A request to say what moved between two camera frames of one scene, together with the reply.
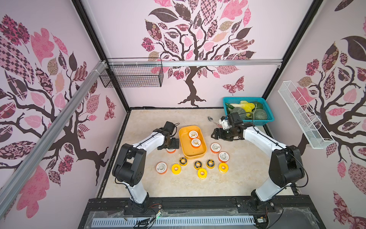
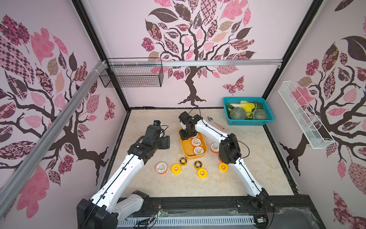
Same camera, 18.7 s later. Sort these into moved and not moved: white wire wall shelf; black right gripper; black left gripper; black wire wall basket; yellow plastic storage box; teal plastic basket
Moved: black left gripper; black right gripper
Not moved: white wire wall shelf; black wire wall basket; yellow plastic storage box; teal plastic basket
